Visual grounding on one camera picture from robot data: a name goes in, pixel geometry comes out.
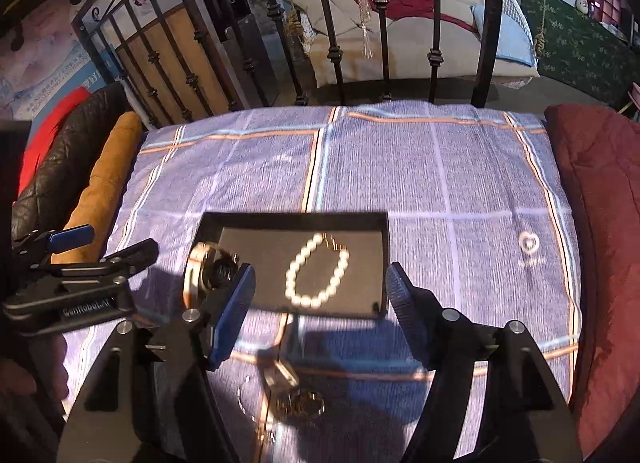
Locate white pearl bracelet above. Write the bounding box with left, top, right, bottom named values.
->
left=284, top=232, right=352, bottom=311

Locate purple plaid bed cover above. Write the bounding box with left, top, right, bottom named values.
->
left=60, top=101, right=584, bottom=463

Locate black jewelry tray box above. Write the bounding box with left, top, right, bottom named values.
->
left=191, top=212, right=390, bottom=319

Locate beige hanging swing bed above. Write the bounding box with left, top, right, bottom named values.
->
left=290, top=0, right=540, bottom=90

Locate black quilted leather cushion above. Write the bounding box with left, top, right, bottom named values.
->
left=11, top=83, right=130, bottom=241

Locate black iron bed frame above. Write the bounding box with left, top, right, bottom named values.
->
left=72, top=0, right=503, bottom=128

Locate dark red cushion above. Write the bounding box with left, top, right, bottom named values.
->
left=544, top=104, right=639, bottom=462

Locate white brown strap watch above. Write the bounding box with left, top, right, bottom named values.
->
left=182, top=242, right=240, bottom=309

